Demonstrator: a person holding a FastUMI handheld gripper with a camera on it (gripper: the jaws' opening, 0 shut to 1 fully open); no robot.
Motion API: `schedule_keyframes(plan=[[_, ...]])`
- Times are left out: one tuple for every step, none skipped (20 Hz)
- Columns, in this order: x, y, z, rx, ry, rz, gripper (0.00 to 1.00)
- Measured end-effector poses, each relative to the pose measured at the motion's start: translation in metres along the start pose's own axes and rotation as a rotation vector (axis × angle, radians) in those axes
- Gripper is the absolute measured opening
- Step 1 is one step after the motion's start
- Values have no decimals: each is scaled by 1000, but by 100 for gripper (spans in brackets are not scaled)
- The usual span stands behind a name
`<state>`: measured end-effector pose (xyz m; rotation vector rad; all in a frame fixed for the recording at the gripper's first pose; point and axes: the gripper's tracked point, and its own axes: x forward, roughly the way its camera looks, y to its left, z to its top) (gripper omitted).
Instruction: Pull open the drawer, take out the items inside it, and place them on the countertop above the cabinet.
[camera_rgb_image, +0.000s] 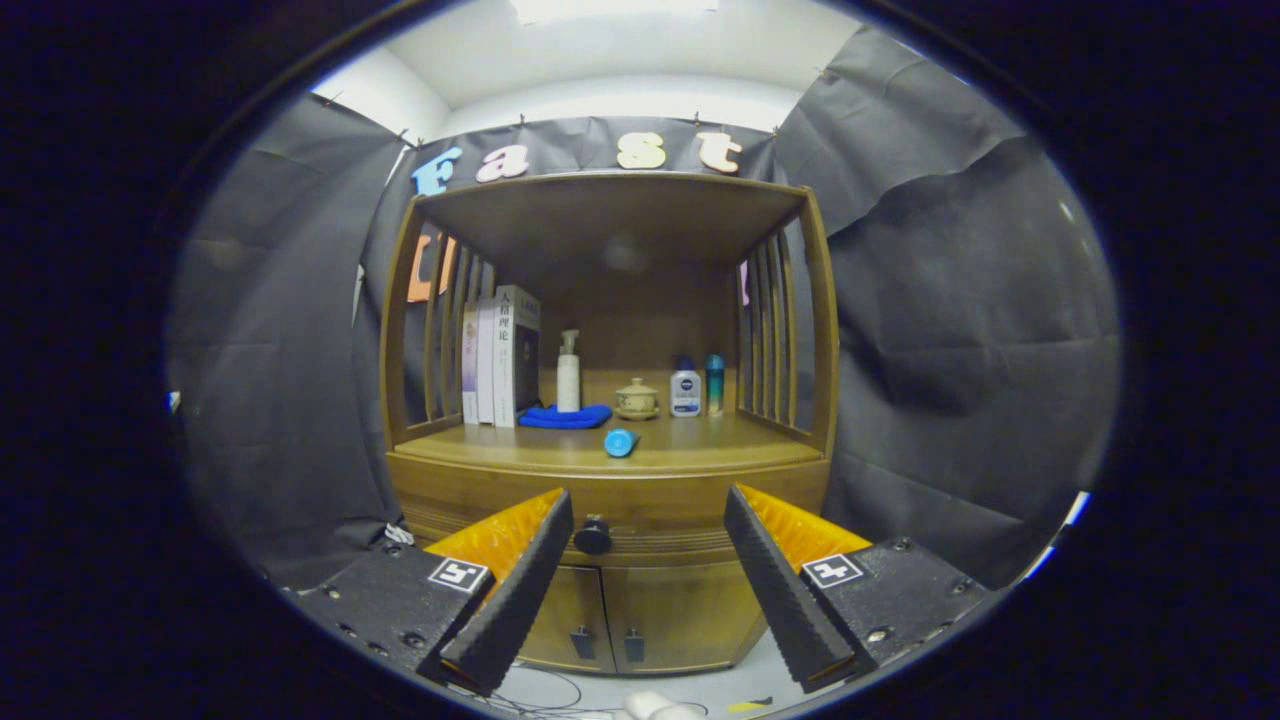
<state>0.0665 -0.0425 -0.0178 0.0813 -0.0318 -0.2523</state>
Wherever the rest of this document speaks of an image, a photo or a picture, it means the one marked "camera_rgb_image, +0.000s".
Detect black floor cables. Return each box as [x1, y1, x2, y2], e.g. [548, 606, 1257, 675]
[460, 665, 621, 719]

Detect wooden cabinet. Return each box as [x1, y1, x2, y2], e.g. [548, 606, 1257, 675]
[380, 170, 841, 676]

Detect black backdrop cloth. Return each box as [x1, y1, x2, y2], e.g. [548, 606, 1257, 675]
[170, 25, 1121, 591]

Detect white spray bottle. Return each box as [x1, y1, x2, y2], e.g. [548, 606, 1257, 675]
[556, 330, 582, 413]

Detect thick grey and white book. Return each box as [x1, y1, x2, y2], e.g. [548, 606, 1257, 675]
[492, 285, 542, 429]

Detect thin purple book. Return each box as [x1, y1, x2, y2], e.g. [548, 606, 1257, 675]
[461, 303, 481, 425]

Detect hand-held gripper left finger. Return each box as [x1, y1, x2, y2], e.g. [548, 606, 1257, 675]
[290, 487, 576, 696]

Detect ceiling light panel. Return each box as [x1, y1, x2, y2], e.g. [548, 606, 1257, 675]
[510, 0, 721, 23]

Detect wooden countertop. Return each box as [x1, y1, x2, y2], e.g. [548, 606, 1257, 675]
[395, 412, 823, 478]

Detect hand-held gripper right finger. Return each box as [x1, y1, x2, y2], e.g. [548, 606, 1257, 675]
[724, 484, 996, 694]

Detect wooden cabinet door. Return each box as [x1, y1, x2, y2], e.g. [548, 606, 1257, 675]
[600, 560, 766, 674]
[515, 565, 613, 673]

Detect white lotion bottle blue cap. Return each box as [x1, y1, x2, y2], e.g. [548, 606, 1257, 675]
[670, 357, 703, 418]

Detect blue folded cloth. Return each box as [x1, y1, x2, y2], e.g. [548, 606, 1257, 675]
[518, 403, 613, 430]

